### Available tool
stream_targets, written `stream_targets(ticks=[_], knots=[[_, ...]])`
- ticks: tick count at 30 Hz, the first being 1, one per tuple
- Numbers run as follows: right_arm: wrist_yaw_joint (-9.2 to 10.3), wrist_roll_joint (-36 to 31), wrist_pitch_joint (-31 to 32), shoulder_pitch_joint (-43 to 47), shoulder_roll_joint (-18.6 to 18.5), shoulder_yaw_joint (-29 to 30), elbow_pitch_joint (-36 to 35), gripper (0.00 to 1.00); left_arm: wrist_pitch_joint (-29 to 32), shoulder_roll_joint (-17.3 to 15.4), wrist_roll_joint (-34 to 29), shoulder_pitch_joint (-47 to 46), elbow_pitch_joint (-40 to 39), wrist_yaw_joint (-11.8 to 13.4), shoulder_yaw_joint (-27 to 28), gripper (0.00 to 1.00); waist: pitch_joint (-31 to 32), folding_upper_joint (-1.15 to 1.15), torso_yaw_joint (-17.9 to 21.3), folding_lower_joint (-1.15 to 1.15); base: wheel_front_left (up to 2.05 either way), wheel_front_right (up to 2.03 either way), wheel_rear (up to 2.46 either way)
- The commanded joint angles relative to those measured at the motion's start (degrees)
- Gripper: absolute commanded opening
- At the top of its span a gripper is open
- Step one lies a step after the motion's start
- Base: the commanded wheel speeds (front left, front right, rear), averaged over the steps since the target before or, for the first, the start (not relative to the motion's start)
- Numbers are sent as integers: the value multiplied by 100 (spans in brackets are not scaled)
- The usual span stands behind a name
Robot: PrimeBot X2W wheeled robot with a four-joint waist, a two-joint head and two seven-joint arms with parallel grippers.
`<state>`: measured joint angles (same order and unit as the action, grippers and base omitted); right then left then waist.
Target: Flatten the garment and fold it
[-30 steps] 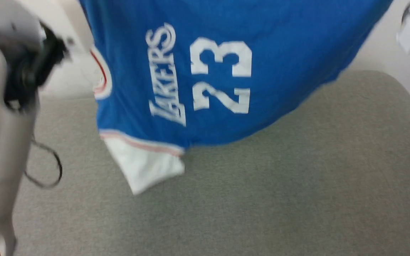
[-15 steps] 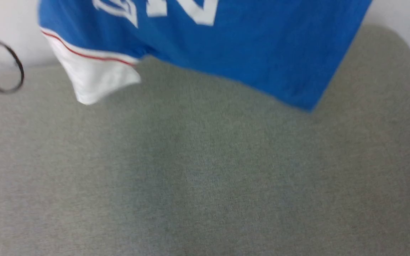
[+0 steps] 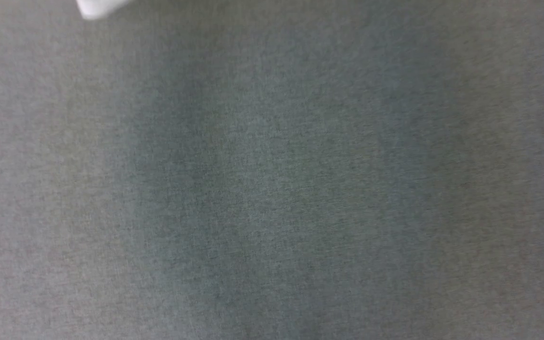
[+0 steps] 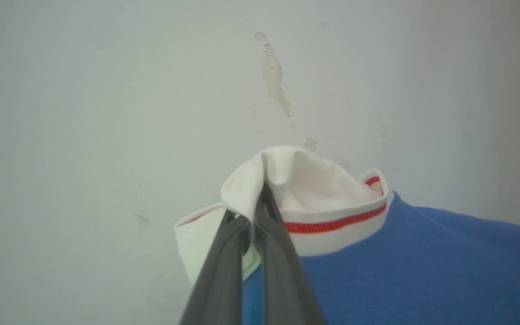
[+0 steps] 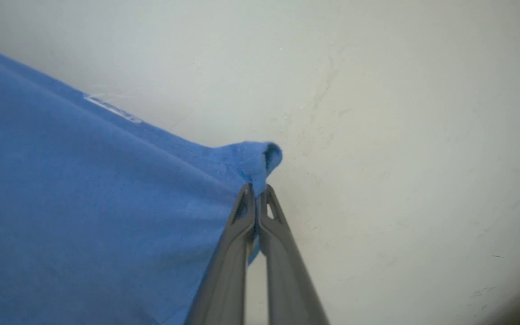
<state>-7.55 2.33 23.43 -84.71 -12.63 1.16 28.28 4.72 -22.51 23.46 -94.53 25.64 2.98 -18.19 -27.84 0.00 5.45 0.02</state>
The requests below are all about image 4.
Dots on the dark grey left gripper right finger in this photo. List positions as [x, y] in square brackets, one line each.
[285, 271]

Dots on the blue and white shirt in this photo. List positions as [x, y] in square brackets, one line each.
[377, 271]

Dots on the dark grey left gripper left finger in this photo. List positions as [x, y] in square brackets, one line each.
[219, 280]

